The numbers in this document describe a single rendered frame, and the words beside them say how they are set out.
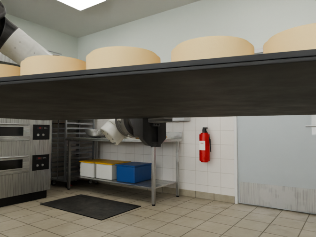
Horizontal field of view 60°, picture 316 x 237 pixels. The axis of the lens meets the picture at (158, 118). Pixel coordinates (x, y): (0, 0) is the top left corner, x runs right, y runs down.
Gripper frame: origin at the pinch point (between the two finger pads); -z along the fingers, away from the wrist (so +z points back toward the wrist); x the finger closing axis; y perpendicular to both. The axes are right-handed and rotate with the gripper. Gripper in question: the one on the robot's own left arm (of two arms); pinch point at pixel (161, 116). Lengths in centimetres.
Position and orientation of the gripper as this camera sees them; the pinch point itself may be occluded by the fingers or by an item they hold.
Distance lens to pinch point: 55.8
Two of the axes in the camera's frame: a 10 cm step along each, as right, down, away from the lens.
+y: 9.0, 0.2, 4.4
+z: -4.4, 0.5, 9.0
